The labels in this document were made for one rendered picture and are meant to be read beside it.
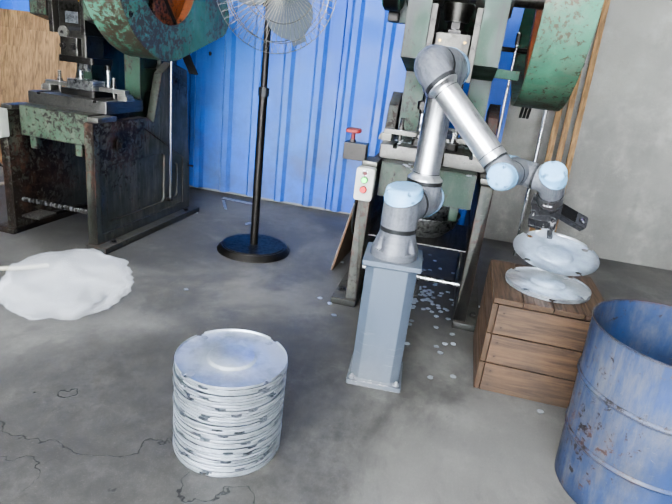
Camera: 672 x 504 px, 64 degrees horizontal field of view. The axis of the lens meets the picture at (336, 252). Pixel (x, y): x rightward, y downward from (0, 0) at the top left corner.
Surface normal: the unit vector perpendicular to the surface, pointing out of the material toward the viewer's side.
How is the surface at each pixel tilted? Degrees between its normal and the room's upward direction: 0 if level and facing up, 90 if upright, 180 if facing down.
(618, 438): 92
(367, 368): 90
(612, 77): 90
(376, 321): 90
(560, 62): 124
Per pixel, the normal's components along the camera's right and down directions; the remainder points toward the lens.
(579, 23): -0.25, 0.56
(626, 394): -0.82, 0.14
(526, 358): -0.23, 0.31
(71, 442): 0.11, -0.93
